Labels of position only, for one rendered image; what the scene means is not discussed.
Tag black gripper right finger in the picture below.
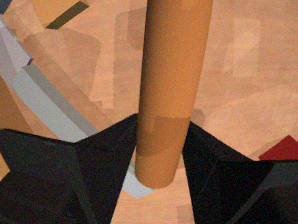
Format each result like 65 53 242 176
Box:
181 121 298 224

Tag red cube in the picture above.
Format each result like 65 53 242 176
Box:
258 136 298 161

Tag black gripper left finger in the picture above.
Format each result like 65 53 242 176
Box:
0 113 138 224

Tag orange-brown cylinder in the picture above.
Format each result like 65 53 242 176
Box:
134 0 213 189

